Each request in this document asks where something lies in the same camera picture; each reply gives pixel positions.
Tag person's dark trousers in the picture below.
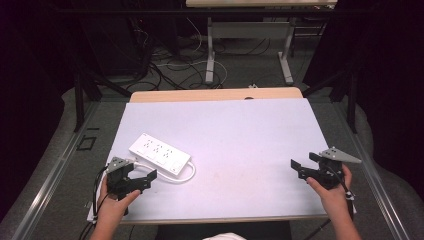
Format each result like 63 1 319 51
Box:
155 221 294 240

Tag white desk with metal legs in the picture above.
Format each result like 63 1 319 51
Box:
185 0 338 86

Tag white table mat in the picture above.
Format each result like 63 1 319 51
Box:
86 97 330 224

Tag white power strip cable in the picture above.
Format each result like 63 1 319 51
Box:
132 159 197 184

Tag tangle of floor cables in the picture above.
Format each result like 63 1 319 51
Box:
126 16 278 92

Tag person's left hand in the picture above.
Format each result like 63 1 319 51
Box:
96 176 142 221

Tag aluminium floor rail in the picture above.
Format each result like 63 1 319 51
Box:
331 102 412 240
11 102 100 240

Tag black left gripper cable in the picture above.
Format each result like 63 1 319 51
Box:
78 164 112 240

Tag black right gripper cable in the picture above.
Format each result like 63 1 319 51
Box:
302 165 356 240

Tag person's right hand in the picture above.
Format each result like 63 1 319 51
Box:
305 164 354 218

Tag person's white clothing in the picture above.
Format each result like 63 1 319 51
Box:
202 232 248 240

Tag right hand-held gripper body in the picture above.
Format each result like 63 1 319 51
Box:
299 146 363 191

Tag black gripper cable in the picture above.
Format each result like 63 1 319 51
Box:
302 165 356 240
78 164 112 240

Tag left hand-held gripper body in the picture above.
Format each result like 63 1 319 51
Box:
105 156 143 201

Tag white power strip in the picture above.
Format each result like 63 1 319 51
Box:
128 132 192 176

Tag black metal stand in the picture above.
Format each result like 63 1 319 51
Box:
301 65 359 135
72 65 133 134

